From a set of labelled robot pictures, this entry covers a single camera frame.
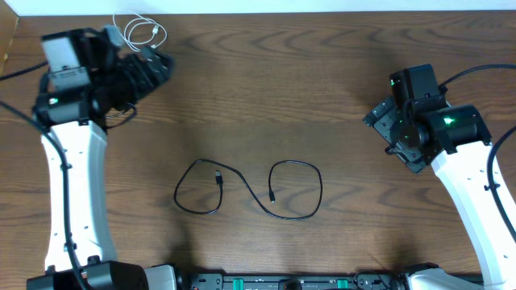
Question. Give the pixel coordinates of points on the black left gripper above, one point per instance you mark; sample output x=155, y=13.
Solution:
x=138, y=64

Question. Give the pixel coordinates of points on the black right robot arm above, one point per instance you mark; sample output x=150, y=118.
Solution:
x=423, y=130

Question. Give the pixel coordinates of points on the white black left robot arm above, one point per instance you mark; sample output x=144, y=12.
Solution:
x=81, y=252

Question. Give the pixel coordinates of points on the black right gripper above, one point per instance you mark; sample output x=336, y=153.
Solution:
x=381, y=117

